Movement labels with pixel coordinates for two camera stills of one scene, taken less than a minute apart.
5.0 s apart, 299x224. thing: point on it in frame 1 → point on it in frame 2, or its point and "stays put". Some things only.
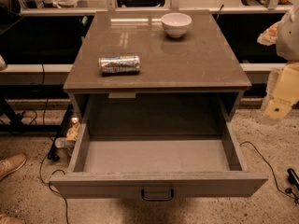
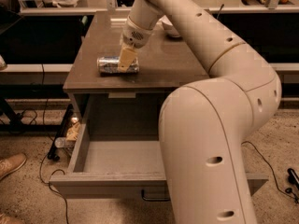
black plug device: x=292 y=177 stays put
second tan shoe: x=10 y=219 stays put
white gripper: x=289 y=37 → x=135 y=35
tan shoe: x=9 y=164 stays put
